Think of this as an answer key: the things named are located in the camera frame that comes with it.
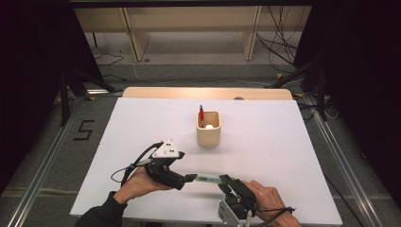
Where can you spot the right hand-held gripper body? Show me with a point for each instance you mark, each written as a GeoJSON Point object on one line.
{"type": "Point", "coordinates": [244, 201]}

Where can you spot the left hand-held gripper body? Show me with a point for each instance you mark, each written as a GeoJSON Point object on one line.
{"type": "Point", "coordinates": [165, 176]}

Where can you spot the green highlighter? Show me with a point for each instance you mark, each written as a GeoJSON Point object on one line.
{"type": "Point", "coordinates": [208, 179]}

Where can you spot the beige square pen holder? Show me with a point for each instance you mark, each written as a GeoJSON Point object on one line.
{"type": "Point", "coordinates": [208, 137]}

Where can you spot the white glue stick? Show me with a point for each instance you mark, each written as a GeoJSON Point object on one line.
{"type": "Point", "coordinates": [209, 126]}

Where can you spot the red pen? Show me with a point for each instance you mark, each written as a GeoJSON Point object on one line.
{"type": "Point", "coordinates": [201, 113]}

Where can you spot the person's right hand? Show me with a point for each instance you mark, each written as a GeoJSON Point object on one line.
{"type": "Point", "coordinates": [271, 201]}

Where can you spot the person's left hand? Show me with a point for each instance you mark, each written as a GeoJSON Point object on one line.
{"type": "Point", "coordinates": [135, 186]}

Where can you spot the white board sheet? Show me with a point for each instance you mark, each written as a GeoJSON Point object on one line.
{"type": "Point", "coordinates": [268, 142]}

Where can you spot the light wooden table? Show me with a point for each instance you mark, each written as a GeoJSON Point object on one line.
{"type": "Point", "coordinates": [189, 93]}

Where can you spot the black tripod stand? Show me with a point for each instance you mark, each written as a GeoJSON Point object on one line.
{"type": "Point", "coordinates": [321, 94]}
{"type": "Point", "coordinates": [64, 101]}

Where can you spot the beige wooden desk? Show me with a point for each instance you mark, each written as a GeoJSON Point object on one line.
{"type": "Point", "coordinates": [189, 19]}

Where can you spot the black curtain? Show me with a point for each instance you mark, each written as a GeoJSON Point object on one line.
{"type": "Point", "coordinates": [369, 78]}
{"type": "Point", "coordinates": [28, 63]}

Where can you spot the aluminium floor rail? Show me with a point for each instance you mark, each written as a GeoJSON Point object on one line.
{"type": "Point", "coordinates": [41, 175]}
{"type": "Point", "coordinates": [343, 164]}

